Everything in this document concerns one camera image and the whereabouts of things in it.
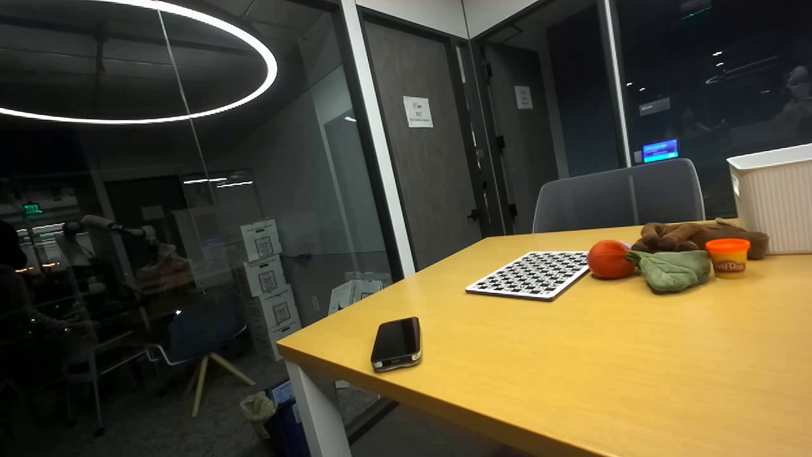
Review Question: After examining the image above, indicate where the black phone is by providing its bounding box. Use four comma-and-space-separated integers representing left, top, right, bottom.
368, 316, 426, 377

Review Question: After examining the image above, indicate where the large white paper door sign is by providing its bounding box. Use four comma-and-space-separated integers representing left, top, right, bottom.
401, 95, 437, 132

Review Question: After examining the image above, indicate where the white keyboard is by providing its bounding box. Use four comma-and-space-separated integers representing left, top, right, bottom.
463, 250, 594, 302

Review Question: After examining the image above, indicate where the white cardboard box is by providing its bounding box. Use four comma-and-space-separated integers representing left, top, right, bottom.
240, 254, 289, 299
255, 285, 303, 340
237, 219, 283, 264

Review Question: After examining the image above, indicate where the small white paper door sign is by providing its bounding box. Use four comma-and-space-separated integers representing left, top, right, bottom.
511, 85, 538, 114

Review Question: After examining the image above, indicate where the grey office chair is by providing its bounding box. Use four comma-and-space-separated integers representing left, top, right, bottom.
530, 155, 708, 236

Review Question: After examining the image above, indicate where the orange ball toy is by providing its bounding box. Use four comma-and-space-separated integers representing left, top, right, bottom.
586, 240, 640, 283

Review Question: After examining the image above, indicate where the blue bin under table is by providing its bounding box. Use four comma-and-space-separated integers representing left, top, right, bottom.
266, 378, 311, 457

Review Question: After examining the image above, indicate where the small waste bin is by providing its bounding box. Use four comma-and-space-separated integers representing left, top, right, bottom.
237, 389, 279, 428

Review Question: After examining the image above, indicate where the dark chair with wooden legs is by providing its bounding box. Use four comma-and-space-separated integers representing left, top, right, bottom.
146, 299, 255, 421

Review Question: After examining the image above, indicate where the blue glowing screen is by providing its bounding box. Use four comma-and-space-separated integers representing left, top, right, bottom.
640, 137, 683, 165

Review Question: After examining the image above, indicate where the brown plush toy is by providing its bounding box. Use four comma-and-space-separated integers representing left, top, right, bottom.
631, 216, 771, 262

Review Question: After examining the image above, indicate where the green plush toy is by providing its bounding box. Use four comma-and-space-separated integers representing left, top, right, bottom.
628, 247, 718, 298

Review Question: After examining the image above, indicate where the small orange play-dough cup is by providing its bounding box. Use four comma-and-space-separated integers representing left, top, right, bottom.
702, 236, 752, 278

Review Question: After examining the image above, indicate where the white ribbed plastic bin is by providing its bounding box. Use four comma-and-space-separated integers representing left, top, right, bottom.
725, 139, 812, 256

